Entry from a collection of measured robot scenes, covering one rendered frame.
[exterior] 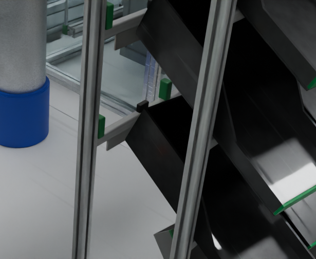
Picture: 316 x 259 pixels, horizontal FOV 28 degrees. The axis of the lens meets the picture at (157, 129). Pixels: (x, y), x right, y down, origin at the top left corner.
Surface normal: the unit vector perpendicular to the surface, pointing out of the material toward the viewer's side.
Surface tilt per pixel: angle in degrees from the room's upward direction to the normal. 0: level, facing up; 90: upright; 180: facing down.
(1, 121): 90
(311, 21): 25
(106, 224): 0
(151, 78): 90
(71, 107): 0
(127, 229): 0
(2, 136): 90
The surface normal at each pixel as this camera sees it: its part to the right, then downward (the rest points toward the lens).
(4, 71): -0.22, 0.51
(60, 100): 0.11, -0.84
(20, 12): 0.26, 0.55
